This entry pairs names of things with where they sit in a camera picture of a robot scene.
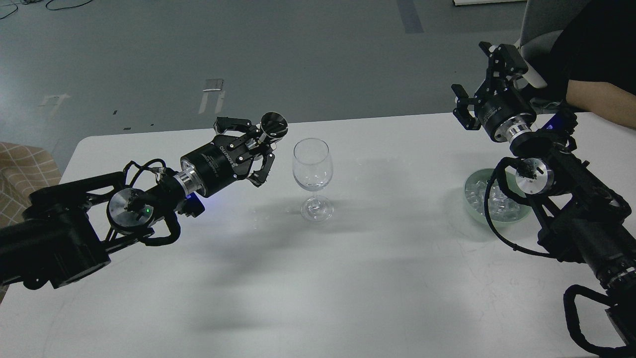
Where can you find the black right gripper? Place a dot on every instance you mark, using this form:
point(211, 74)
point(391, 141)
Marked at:
point(499, 108)

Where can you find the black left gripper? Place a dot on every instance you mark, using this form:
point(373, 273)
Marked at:
point(226, 159)

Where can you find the steel double jigger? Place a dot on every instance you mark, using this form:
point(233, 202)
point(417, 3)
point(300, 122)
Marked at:
point(272, 128)

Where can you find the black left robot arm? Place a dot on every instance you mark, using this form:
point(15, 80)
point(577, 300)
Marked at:
point(69, 230)

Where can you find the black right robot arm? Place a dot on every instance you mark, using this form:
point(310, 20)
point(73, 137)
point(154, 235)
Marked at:
point(581, 218)

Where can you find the clear wine glass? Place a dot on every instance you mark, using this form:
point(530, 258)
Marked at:
point(313, 171)

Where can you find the clear ice cubes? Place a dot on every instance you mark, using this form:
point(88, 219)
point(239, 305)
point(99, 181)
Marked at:
point(502, 204)

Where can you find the white board edge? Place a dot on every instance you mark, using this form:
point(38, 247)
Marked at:
point(483, 2)

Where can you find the grey office chair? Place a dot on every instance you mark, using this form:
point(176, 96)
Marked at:
point(543, 22)

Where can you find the person in black shirt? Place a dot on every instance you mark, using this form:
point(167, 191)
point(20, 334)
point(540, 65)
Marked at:
point(593, 61)

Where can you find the pale green bowl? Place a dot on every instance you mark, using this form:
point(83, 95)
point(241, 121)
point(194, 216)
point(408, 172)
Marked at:
point(471, 209)

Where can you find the beige checked sofa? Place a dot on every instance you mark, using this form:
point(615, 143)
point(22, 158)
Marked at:
point(23, 170)

